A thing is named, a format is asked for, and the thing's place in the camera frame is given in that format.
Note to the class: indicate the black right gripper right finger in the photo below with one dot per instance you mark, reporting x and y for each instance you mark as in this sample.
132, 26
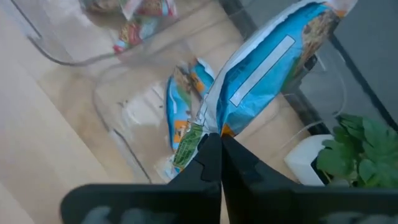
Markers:
252, 193

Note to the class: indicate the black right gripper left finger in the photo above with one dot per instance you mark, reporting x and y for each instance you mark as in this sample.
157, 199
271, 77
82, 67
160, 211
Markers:
211, 168

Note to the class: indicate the orange green Chewy granola bar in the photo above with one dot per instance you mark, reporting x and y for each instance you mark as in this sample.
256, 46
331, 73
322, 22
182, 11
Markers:
178, 102

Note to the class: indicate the blue white granola bar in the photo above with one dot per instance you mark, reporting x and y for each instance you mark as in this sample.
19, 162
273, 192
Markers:
264, 71

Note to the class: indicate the clear plastic bin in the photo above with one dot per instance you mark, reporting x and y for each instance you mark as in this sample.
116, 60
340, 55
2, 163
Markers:
136, 109
62, 46

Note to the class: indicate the leafy plant in white pot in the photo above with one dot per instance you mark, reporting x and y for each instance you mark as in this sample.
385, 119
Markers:
367, 149

